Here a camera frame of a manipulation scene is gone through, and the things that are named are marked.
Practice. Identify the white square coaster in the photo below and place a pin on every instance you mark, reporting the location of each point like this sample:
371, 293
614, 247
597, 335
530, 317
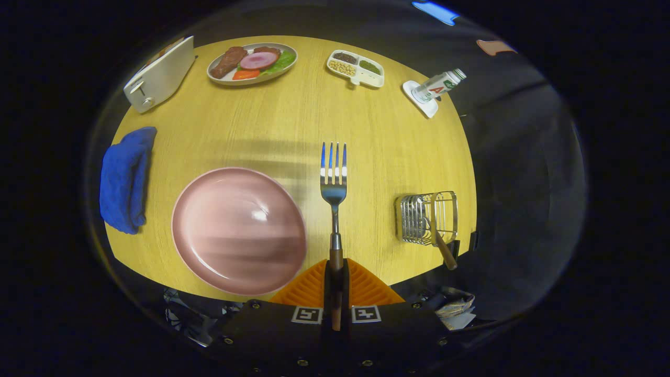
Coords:
426, 108

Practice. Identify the white divided tray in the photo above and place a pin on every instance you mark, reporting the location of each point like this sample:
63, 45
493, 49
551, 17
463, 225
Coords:
369, 79

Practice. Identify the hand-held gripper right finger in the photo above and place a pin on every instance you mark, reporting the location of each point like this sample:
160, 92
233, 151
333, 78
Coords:
398, 330

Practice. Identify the pink plate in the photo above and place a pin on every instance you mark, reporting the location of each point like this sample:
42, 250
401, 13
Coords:
238, 230

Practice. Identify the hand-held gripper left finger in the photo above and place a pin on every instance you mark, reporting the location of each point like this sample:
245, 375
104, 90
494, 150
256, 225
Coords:
277, 330

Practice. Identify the pink ham slice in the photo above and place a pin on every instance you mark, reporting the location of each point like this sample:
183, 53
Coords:
258, 60

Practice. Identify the black table clamp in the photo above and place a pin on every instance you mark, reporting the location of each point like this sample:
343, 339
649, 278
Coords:
473, 241
453, 249

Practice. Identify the blue cloth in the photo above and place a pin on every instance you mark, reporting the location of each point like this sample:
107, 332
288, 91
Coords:
123, 183

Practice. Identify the white toaster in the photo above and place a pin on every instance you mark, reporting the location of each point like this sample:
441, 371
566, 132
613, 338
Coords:
159, 78

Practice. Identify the crumpled plastic bag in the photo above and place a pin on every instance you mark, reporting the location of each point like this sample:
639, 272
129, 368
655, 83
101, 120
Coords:
455, 309

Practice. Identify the yellow bean pile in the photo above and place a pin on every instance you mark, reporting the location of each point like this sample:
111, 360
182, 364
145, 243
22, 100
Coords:
342, 68

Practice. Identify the red tomato slice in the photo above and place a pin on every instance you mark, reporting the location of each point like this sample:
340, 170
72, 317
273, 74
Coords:
246, 74

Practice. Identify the large brown steak piece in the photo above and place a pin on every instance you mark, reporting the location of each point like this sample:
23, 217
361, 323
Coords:
227, 62

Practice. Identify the green lettuce leaf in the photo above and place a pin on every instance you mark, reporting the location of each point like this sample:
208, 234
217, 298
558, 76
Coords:
284, 62

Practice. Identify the green bean pile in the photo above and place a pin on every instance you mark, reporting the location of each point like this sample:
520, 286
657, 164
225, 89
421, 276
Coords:
370, 67

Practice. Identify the white labelled bottle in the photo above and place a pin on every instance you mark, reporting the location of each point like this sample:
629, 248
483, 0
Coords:
437, 85

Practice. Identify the dark bean pile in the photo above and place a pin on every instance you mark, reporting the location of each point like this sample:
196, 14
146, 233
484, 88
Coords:
345, 57

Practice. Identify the grey food plate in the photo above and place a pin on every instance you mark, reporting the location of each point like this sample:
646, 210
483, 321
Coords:
220, 77

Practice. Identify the small brown steak piece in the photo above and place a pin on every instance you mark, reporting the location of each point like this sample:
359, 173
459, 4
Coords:
267, 50

